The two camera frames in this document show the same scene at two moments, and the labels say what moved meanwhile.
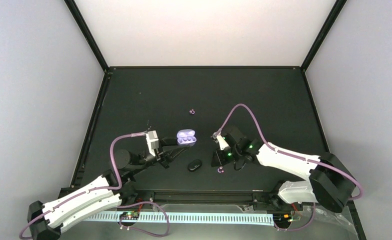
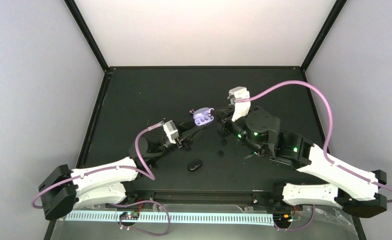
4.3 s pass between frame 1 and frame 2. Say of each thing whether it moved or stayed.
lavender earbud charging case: moved
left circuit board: stayed
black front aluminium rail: stayed
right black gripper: moved
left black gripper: moved
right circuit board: stayed
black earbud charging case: stayed
